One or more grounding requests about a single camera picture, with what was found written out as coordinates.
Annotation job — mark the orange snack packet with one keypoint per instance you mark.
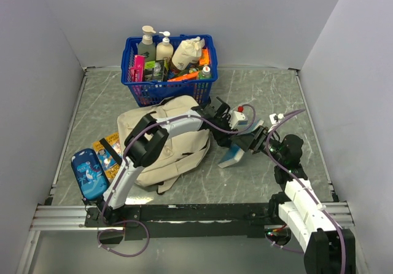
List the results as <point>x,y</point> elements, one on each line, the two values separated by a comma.
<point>205,58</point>

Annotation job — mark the green pump bottle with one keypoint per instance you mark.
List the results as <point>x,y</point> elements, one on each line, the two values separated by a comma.
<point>146,47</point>

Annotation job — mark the pink box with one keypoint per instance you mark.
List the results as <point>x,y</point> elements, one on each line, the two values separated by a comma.
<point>137,69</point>

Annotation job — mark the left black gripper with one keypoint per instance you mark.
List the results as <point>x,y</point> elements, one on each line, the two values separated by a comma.
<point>223,139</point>

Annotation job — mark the yellow treehouse children's book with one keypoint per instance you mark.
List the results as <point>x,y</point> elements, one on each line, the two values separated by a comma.
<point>109,154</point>

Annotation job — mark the blue paperback book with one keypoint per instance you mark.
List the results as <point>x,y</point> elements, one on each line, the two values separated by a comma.
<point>254,126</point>

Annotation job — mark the cream pump lotion bottle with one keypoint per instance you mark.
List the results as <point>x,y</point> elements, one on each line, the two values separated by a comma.
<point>164,50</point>

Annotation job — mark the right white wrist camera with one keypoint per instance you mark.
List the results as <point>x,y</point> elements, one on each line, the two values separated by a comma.
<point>276,118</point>

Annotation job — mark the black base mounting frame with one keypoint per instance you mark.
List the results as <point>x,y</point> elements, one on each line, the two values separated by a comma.
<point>188,220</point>

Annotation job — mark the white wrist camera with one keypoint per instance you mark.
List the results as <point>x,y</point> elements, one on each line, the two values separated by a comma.
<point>276,118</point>
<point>238,118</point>

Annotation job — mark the white flower cover book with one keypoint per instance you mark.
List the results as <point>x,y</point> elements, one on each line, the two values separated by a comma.
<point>232,156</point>

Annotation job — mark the beige drawstring cloth pouch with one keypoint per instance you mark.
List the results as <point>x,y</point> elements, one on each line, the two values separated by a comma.
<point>187,54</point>

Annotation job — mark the green black box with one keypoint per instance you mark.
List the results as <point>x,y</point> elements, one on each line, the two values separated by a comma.
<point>156,71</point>

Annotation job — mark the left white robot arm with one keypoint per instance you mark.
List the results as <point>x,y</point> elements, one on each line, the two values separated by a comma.
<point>145,143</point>

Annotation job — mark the blue dinosaur pencil case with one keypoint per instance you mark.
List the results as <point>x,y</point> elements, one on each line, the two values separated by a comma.
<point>89,174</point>

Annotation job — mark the small green red-capped bottle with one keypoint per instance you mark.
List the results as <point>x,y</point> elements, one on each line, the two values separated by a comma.
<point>205,73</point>

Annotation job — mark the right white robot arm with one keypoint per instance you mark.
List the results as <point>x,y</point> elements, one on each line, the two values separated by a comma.
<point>327,247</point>

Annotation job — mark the blue plastic shopping basket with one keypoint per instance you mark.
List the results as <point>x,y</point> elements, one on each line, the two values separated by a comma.
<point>150,93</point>

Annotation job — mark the beige canvas backpack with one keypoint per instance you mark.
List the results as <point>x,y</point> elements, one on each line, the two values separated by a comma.
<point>180,154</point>

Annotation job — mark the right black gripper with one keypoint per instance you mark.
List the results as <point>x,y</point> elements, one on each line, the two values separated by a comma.
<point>252,141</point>

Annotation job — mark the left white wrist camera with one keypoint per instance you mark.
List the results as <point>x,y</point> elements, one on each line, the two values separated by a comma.
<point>238,118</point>

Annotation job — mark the orange long packet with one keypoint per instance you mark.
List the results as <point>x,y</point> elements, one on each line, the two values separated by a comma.
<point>189,76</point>

